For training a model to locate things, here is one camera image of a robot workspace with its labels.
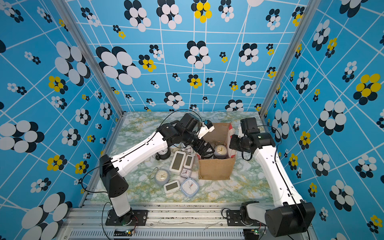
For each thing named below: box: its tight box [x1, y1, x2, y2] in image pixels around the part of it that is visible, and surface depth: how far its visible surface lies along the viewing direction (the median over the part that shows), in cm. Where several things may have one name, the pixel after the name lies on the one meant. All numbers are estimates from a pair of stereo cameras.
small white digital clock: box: [183, 154, 194, 169], surface depth 93 cm
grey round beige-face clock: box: [214, 144, 228, 159], surface depth 93 cm
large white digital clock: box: [169, 151, 187, 175], surface depth 90 cm
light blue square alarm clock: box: [180, 177, 200, 198], surface depth 82 cm
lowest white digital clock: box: [163, 180, 181, 194], surface depth 82 cm
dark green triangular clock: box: [197, 149, 215, 158], surface depth 65 cm
